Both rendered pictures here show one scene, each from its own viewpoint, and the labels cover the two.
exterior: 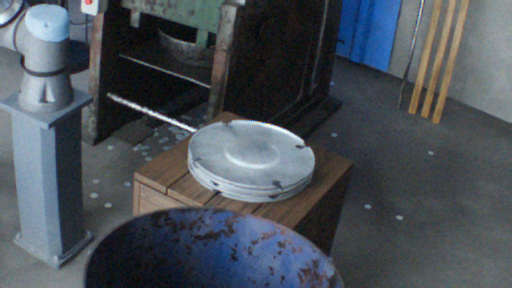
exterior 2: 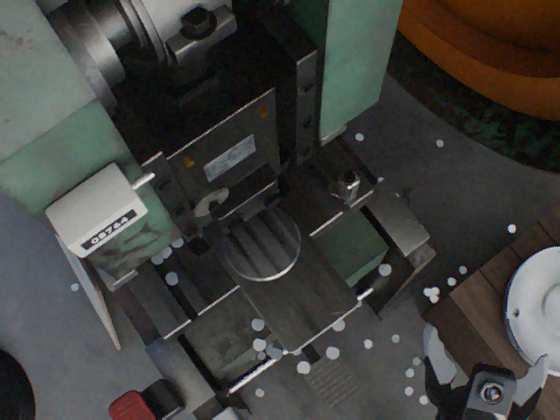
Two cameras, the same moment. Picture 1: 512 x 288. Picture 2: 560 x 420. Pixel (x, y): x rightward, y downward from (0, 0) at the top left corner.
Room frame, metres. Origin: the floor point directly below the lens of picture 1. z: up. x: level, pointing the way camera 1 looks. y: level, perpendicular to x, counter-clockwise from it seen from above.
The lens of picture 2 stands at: (1.75, 0.48, 1.83)
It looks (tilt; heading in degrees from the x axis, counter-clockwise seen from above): 73 degrees down; 304
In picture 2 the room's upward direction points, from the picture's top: 5 degrees counter-clockwise
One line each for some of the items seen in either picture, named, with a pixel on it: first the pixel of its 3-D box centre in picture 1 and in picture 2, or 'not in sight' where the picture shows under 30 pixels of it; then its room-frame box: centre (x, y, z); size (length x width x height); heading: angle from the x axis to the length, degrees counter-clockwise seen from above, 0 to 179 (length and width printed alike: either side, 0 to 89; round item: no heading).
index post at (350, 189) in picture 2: not in sight; (347, 186); (1.85, 0.12, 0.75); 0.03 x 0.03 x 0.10; 65
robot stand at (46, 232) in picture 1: (48, 175); not in sight; (1.30, 0.53, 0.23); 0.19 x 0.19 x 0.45; 69
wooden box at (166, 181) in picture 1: (240, 225); (536, 322); (1.31, 0.01, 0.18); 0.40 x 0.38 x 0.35; 155
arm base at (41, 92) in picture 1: (46, 80); not in sight; (1.30, 0.53, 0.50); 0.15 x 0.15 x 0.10
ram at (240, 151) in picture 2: not in sight; (212, 140); (2.00, 0.24, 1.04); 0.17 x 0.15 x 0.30; 155
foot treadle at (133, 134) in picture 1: (175, 112); (276, 306); (1.92, 0.28, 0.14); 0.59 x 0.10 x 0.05; 155
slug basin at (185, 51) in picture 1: (205, 40); not in sight; (2.04, 0.22, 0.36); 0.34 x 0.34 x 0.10
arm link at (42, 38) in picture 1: (45, 35); not in sight; (1.31, 0.53, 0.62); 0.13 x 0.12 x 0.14; 64
